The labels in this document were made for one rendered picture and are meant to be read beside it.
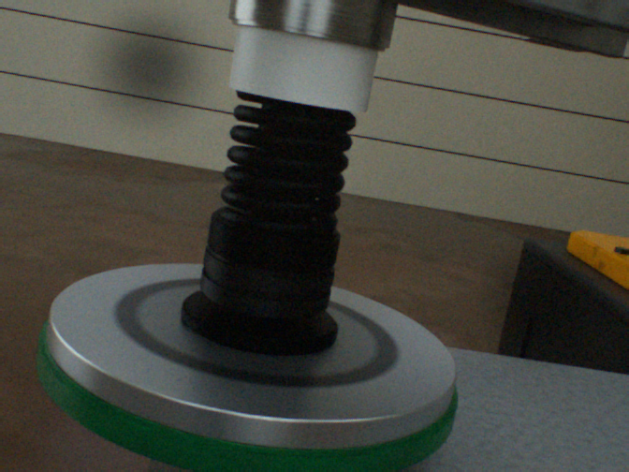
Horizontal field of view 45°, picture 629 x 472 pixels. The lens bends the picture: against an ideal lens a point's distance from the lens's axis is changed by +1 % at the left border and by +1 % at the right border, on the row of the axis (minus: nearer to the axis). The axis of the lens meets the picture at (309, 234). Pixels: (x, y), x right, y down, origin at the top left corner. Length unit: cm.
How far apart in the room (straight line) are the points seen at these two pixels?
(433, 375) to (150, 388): 14
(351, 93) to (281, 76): 3
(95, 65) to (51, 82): 40
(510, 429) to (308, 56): 27
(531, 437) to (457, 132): 605
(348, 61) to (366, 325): 16
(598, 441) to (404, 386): 19
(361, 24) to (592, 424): 32
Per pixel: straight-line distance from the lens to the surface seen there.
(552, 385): 59
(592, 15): 39
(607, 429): 55
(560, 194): 681
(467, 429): 48
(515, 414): 52
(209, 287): 38
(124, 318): 39
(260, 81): 35
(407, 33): 641
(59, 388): 36
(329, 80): 35
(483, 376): 57
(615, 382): 64
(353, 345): 40
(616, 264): 137
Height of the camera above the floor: 100
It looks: 12 degrees down
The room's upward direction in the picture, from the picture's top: 10 degrees clockwise
